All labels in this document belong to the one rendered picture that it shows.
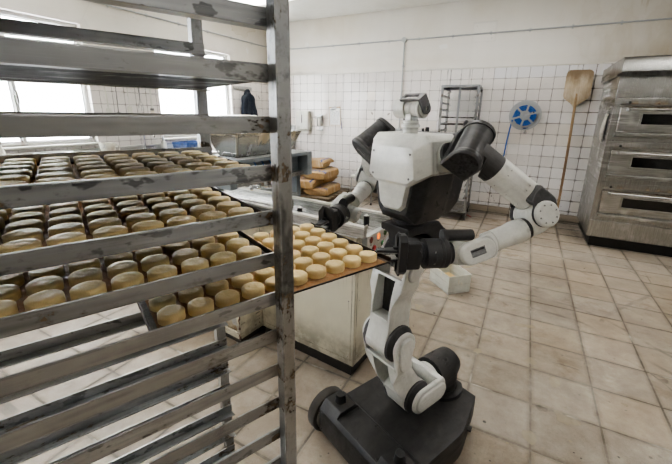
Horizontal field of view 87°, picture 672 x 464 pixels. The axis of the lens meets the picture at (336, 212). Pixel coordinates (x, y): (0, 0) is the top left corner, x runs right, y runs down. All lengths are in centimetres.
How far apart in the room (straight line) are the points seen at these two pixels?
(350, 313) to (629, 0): 515
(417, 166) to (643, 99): 394
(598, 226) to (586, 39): 240
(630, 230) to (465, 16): 350
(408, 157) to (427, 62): 495
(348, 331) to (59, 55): 174
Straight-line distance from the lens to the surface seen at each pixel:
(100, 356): 72
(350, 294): 190
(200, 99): 109
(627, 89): 489
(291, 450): 103
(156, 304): 81
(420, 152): 114
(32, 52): 62
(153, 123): 63
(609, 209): 496
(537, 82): 583
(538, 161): 585
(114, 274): 77
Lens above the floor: 143
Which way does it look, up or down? 16 degrees down
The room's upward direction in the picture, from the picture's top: 1 degrees clockwise
